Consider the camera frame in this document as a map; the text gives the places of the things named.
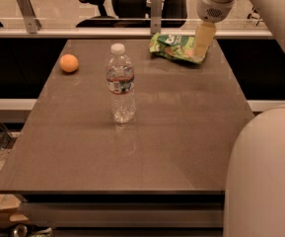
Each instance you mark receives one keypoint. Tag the grey table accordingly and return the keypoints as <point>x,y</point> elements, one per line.
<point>80,173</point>

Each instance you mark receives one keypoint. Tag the black office chair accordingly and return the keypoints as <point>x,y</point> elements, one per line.
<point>135,14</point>

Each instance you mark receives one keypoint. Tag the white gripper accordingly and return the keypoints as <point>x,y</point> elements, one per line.
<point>213,10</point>

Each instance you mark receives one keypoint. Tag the clear plastic water bottle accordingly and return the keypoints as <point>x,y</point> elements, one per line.
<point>120,82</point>

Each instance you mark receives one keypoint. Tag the left metal rail bracket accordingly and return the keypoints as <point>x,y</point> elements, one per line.
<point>32,23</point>

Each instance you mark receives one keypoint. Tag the centre metal rail bracket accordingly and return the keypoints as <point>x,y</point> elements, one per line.
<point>156,16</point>

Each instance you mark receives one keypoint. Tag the green rice chip bag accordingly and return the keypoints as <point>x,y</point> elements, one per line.
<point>174,47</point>

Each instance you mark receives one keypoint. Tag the orange fruit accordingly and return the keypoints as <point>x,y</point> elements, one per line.
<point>69,63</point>

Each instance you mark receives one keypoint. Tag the metal rail bracket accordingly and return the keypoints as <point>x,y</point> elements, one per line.
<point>156,16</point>
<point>32,23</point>

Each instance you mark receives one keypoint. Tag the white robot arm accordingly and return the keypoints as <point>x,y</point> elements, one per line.
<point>255,186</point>

